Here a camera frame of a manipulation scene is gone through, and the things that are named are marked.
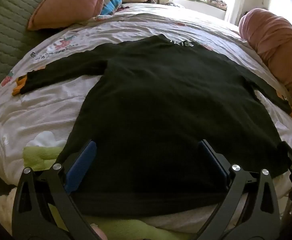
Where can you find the green windowsill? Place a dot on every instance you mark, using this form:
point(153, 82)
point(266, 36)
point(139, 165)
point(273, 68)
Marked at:
point(201, 2)

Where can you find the pink rolled duvet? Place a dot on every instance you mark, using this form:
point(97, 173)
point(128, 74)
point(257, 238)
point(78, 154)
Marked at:
point(273, 40)

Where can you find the person's left hand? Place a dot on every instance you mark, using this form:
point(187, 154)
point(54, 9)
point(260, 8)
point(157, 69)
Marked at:
point(99, 233)

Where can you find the pink pillow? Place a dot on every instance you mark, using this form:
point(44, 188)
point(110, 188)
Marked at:
point(68, 2)

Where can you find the black long-sleeve shirt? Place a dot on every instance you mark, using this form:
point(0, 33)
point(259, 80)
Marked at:
point(161, 105)

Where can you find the white fluffy cloth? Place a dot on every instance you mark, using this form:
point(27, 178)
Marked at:
point(4, 210)

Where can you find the blue striped cloth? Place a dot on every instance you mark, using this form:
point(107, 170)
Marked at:
point(110, 2)

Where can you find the green quilted headboard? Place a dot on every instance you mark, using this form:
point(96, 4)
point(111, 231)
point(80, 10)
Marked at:
point(8, 30)

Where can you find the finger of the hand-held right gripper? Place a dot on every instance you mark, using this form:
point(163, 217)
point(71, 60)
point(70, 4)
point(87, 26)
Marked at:
point(291, 155)

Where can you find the printed white bed sheet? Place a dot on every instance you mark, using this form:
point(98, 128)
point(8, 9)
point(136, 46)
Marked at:
point(60, 110)

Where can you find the light green fleece cloth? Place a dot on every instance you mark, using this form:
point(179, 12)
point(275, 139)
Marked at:
point(43, 157)

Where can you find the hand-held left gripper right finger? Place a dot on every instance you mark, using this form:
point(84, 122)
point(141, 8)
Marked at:
point(212, 160)

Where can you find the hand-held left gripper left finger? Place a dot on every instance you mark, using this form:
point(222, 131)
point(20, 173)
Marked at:
point(82, 165)

